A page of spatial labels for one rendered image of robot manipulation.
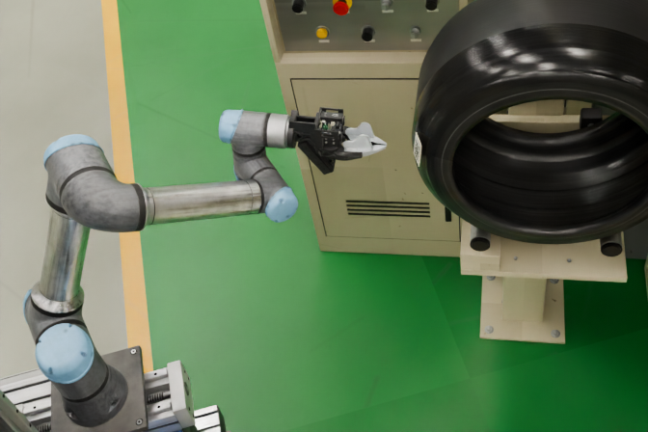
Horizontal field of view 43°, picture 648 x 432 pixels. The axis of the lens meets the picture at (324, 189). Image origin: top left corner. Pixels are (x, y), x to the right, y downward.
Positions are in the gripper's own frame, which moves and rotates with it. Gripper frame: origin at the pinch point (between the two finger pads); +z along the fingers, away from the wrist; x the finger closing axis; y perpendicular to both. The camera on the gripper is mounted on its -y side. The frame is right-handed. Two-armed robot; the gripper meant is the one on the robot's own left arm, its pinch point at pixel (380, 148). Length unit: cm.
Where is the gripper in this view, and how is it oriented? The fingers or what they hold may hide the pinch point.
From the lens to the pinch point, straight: 181.5
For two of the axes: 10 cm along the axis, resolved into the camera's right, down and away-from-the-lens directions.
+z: 9.9, 1.1, -1.2
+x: 1.6, -7.5, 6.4
